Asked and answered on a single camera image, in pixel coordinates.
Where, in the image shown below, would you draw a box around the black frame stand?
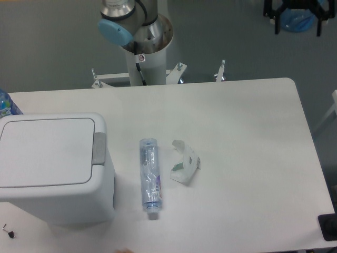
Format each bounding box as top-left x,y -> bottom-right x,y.
263,0 -> 336,37

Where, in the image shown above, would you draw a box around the empty clear plastic bottle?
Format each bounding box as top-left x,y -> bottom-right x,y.
140,138 -> 162,220

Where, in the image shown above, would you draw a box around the silver robot arm blue cap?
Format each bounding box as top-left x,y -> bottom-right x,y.
98,0 -> 173,54

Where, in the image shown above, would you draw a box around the blue labelled bottle at edge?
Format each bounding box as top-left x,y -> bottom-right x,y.
1,89 -> 23,118

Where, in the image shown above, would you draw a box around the grey trash can push button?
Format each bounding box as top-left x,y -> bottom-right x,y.
92,132 -> 106,165

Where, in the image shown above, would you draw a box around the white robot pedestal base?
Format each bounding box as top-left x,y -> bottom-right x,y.
91,44 -> 226,89

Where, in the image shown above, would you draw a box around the blue plastic bag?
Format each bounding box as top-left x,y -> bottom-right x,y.
281,8 -> 315,33

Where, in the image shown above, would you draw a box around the black cable on pedestal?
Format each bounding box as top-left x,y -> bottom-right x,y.
133,41 -> 147,86

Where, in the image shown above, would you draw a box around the black clamp at table edge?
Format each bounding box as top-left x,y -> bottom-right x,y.
318,213 -> 336,241

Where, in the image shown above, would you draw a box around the crumpled white paper wrapper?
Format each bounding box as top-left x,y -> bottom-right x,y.
170,140 -> 201,186

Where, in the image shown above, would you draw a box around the small black binder clip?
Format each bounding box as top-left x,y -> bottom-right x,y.
2,224 -> 16,239

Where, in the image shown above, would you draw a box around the white trash can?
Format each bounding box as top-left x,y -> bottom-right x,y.
1,113 -> 115,225

